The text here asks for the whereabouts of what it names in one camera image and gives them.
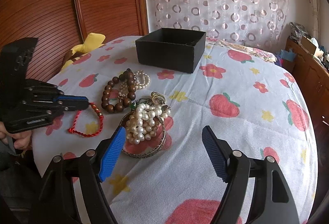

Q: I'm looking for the red braided cord bracelet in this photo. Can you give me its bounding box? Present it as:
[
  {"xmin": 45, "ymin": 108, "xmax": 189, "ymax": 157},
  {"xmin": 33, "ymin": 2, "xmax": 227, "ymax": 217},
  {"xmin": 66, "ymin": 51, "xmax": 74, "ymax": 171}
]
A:
[{"xmin": 67, "ymin": 102, "xmax": 104, "ymax": 138}]

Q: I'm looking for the ornate metal bangle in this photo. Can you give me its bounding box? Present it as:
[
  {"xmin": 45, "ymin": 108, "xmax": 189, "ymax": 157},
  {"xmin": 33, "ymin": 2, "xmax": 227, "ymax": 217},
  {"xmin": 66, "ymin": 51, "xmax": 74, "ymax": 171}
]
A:
[{"xmin": 122, "ymin": 103, "xmax": 166, "ymax": 159}]

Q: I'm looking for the large white pearl bracelet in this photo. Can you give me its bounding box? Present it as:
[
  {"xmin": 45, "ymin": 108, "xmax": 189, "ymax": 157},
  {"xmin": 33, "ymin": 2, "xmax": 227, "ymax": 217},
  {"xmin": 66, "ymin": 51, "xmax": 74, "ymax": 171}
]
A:
[{"xmin": 125, "ymin": 103, "xmax": 172, "ymax": 145}]

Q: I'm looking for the black square jewelry box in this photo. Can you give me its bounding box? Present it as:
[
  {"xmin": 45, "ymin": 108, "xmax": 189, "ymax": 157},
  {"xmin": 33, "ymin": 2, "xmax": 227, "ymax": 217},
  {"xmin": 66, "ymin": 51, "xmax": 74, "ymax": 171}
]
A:
[{"xmin": 136, "ymin": 28, "xmax": 206, "ymax": 74}]

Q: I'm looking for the person's left hand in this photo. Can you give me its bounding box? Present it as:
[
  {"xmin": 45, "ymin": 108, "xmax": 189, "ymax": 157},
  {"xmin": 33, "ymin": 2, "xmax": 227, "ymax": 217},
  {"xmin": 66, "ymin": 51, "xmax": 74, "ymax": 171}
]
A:
[{"xmin": 0, "ymin": 122, "xmax": 32, "ymax": 149}]

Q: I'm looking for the strawberry flower print bedsheet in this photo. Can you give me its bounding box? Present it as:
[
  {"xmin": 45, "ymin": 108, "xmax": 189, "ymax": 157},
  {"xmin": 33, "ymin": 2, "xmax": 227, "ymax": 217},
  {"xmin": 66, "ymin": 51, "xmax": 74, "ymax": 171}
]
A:
[{"xmin": 31, "ymin": 35, "xmax": 320, "ymax": 224}]

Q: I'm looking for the yellow plush toy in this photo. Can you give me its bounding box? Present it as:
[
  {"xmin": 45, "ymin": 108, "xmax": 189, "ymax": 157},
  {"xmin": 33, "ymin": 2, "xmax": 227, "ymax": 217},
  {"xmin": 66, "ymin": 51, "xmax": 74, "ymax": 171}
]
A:
[{"xmin": 61, "ymin": 32, "xmax": 106, "ymax": 69}]

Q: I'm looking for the gold rings cluster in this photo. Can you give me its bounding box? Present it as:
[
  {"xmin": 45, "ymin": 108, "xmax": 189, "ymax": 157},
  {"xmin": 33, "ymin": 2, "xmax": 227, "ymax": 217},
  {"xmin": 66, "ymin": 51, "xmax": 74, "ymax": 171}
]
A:
[{"xmin": 151, "ymin": 91, "xmax": 166, "ymax": 105}]

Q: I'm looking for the wooden headboard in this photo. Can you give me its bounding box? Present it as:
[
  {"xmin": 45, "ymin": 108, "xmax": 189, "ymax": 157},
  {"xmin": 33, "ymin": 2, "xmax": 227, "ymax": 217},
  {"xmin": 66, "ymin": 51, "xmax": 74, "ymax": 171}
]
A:
[{"xmin": 1, "ymin": 0, "xmax": 148, "ymax": 81}]

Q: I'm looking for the blue cloth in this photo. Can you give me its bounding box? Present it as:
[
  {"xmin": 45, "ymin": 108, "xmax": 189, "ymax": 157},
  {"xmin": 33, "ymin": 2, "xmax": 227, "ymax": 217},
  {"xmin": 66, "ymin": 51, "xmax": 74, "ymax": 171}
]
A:
[{"xmin": 279, "ymin": 49, "xmax": 296, "ymax": 62}]

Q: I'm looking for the wooden side cabinet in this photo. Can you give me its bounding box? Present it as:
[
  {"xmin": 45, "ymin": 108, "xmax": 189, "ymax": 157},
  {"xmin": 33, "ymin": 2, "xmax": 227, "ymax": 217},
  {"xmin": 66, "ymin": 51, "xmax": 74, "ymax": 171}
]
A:
[{"xmin": 282, "ymin": 38, "xmax": 329, "ymax": 122}]

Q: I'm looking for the cardboard box on cabinet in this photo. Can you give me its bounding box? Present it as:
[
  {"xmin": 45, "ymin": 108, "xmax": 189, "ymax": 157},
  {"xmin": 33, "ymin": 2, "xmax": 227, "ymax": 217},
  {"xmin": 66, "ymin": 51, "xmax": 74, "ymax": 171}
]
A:
[{"xmin": 301, "ymin": 36, "xmax": 317, "ymax": 55}]

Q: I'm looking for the brown wooden bead bracelet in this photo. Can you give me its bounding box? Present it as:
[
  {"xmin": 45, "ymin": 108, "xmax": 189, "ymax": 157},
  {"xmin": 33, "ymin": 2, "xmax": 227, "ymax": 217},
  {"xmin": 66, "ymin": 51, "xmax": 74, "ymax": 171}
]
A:
[{"xmin": 100, "ymin": 68, "xmax": 137, "ymax": 114}]

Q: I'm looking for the small white pearl necklace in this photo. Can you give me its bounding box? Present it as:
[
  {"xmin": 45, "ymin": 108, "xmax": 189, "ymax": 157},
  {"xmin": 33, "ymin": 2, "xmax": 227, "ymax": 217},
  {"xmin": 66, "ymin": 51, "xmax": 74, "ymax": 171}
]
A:
[{"xmin": 118, "ymin": 70, "xmax": 151, "ymax": 95}]

